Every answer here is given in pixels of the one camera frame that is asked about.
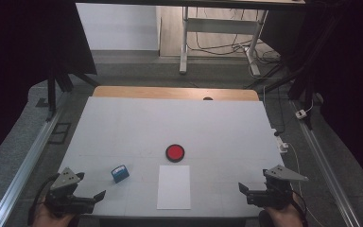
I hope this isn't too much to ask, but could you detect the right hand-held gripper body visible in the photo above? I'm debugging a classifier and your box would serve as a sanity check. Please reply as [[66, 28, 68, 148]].
[[247, 165, 309, 210]]

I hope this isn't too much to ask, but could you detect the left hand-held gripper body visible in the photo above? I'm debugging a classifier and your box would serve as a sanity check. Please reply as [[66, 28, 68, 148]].
[[45, 166, 95, 218]]

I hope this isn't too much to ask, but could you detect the blue stamp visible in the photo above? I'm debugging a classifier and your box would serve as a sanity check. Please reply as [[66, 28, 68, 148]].
[[111, 164, 130, 184]]

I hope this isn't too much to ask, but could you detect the white paper sheet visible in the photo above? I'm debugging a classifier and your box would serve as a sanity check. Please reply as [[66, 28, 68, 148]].
[[156, 165, 192, 210]]

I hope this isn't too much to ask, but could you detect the round red ink pad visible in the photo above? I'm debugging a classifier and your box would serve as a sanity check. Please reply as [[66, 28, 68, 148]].
[[164, 144, 186, 164]]

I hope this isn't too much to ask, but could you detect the person's left hand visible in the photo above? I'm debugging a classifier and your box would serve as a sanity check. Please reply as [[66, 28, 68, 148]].
[[31, 201, 77, 227]]

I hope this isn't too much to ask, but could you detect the person's right hand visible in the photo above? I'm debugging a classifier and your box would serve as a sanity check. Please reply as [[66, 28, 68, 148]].
[[266, 192, 305, 227]]

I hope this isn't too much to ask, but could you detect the white power strip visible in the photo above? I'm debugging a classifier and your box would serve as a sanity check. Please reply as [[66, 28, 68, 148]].
[[270, 128, 289, 154]]

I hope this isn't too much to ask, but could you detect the black metal stand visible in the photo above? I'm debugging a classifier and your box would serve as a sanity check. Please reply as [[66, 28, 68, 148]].
[[44, 71, 101, 123], [245, 12, 344, 131]]

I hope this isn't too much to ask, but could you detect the black curtain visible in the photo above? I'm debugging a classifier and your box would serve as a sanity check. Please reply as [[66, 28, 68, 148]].
[[260, 0, 363, 194], [0, 0, 97, 171]]

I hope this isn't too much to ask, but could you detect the thin white cable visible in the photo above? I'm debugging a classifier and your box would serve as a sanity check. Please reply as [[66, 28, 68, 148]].
[[285, 142, 326, 227]]

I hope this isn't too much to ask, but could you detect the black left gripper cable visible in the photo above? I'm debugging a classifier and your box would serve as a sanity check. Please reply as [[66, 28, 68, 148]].
[[27, 172, 61, 226]]

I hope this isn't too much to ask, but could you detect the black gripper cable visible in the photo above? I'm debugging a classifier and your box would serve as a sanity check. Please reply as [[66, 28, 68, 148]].
[[291, 188, 308, 227], [27, 172, 61, 226]]

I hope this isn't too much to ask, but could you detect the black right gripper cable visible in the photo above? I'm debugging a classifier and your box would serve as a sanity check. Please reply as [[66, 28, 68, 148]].
[[291, 188, 308, 227]]

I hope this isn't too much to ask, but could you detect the aluminium rail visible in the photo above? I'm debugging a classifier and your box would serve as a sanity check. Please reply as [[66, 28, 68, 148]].
[[290, 99, 362, 227], [0, 94, 71, 227]]

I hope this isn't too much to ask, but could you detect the black floor frame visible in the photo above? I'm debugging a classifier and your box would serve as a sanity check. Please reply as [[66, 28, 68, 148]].
[[47, 122, 72, 146]]

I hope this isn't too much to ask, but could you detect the black cable bundle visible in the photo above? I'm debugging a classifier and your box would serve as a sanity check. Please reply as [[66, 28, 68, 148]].
[[187, 8, 282, 65]]

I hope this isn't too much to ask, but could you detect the white metal desk frame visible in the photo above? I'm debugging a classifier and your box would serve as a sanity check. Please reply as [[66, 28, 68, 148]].
[[179, 6, 269, 77]]

